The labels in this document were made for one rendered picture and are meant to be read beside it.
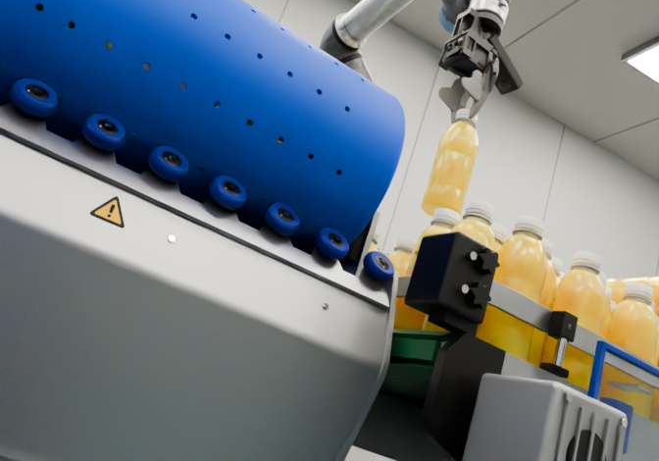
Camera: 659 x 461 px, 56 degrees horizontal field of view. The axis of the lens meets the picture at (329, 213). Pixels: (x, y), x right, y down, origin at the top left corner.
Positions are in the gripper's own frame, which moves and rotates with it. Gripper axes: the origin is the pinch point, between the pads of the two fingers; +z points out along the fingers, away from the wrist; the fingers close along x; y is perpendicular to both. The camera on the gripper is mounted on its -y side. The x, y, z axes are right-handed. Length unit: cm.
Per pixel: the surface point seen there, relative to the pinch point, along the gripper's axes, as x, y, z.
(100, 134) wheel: 18, 56, 39
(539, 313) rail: 26.4, -0.9, 37.6
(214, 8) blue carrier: 19, 51, 20
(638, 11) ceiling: -117, -174, -206
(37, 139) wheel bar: 17, 61, 43
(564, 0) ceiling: -143, -143, -206
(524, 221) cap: 22.5, 1.6, 25.0
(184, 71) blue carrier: 19, 51, 29
